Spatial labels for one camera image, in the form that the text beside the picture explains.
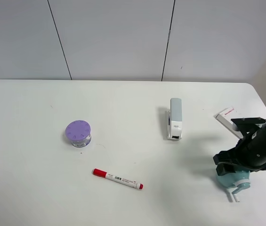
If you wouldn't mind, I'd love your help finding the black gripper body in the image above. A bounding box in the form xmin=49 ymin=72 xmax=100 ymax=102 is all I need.
xmin=213 ymin=117 xmax=266 ymax=172

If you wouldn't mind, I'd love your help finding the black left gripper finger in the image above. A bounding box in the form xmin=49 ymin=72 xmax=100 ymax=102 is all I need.
xmin=216 ymin=163 xmax=236 ymax=176

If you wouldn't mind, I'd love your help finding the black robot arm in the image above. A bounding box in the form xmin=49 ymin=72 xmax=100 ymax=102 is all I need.
xmin=213 ymin=117 xmax=266 ymax=176

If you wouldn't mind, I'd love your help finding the white grey stapler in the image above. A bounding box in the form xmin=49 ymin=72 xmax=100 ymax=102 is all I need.
xmin=166 ymin=98 xmax=183 ymax=140

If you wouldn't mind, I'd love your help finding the white Snowhite cardboard box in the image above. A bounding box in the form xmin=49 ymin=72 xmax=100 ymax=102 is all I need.
xmin=214 ymin=106 xmax=243 ymax=139

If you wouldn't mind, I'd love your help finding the red white marker pen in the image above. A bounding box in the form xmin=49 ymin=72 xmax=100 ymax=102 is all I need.
xmin=92 ymin=169 xmax=144 ymax=190

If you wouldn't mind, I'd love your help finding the purple lidded round container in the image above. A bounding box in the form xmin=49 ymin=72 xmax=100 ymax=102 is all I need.
xmin=65 ymin=120 xmax=91 ymax=148

